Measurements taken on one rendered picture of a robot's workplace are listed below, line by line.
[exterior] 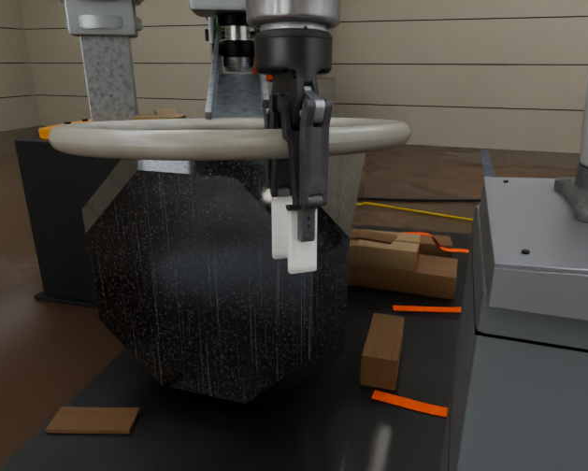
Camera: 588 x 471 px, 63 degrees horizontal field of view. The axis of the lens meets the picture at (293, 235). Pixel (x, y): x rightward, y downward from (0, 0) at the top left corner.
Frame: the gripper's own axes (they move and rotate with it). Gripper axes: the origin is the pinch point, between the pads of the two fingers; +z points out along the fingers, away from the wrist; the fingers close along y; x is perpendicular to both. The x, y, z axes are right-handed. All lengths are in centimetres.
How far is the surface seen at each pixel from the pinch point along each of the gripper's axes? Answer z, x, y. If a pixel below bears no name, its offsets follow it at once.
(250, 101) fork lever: -14, -12, 59
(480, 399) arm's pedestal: 23.7, -24.6, -3.6
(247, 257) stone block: 26, -14, 73
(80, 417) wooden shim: 79, 34, 96
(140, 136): -10.5, 14.6, 3.7
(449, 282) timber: 66, -122, 122
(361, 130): -10.8, -8.0, 0.4
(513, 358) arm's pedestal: 16.9, -26.8, -6.1
